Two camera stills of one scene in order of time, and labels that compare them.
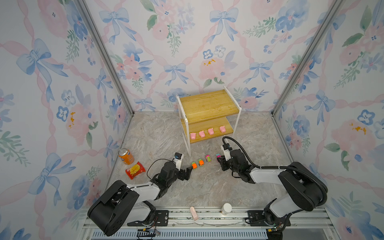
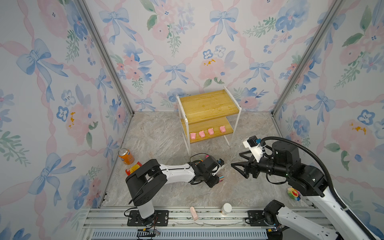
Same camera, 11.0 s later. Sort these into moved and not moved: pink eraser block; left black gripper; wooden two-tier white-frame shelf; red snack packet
Moved: left black gripper
Not moved: pink eraser block; wooden two-tier white-frame shelf; red snack packet
